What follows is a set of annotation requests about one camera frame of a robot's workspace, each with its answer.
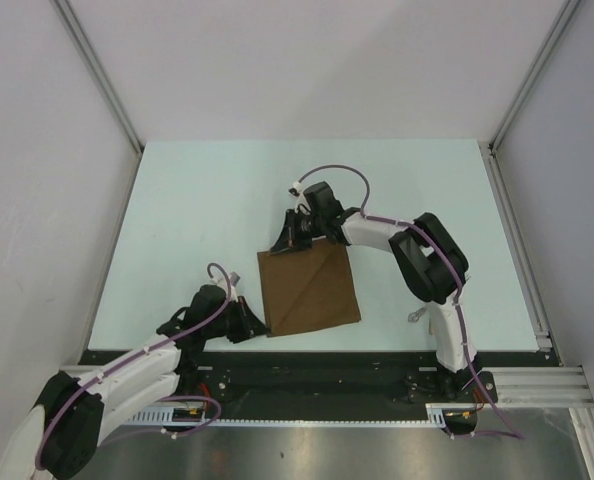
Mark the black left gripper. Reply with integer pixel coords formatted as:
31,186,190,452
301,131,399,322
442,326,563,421
203,295,270,343

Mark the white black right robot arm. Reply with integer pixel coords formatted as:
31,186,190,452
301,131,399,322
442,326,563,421
270,182,477,401

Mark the brown cloth napkin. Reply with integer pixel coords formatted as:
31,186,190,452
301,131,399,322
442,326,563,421
257,240,361,337

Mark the left aluminium frame post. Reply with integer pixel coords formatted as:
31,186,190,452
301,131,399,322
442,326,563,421
50,0,145,157

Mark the aluminium frame post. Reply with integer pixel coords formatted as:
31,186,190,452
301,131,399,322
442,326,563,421
487,0,585,155
50,0,145,157

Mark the right aluminium frame post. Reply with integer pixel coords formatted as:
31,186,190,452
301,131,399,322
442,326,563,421
487,0,585,155

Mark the aluminium side rail profile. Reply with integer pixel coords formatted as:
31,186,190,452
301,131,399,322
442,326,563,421
479,142,594,479

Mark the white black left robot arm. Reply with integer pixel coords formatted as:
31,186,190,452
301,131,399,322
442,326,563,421
35,284,269,479

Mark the silver ornate spoon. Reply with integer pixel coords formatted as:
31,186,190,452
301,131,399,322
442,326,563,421
407,308,426,323

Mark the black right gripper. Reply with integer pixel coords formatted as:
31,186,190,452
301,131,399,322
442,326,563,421
272,209,325,256

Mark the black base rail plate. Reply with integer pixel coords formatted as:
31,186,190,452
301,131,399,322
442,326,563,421
177,352,555,421

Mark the white slotted cable duct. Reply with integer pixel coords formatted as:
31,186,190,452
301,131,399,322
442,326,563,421
126,402,483,429

